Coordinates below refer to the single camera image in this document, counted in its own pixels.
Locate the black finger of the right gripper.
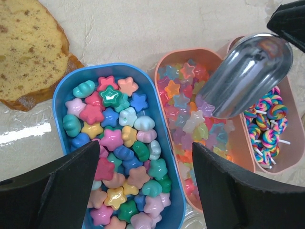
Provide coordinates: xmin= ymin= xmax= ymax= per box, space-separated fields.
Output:
xmin=266 ymin=0 xmax=305 ymax=52

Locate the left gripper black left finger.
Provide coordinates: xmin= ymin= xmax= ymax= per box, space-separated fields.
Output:
xmin=0 ymin=141 xmax=100 ymax=229

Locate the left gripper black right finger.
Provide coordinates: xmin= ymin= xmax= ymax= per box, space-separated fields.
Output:
xmin=193 ymin=143 xmax=305 ymax=229

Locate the silver metal scoop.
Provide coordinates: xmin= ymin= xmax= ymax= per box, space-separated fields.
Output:
xmin=199 ymin=33 xmax=293 ymax=119

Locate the pink tray of lollipops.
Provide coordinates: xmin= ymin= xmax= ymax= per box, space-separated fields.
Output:
xmin=218 ymin=35 xmax=305 ymax=175

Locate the blue tray of star candies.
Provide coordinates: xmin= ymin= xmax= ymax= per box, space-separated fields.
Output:
xmin=52 ymin=63 xmax=185 ymax=229

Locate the orange tray of gummy stars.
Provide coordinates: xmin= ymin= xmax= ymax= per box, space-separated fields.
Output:
xmin=154 ymin=48 xmax=255 ymax=211

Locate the clear glass jar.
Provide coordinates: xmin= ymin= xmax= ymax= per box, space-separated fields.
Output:
xmin=182 ymin=204 xmax=207 ymax=229

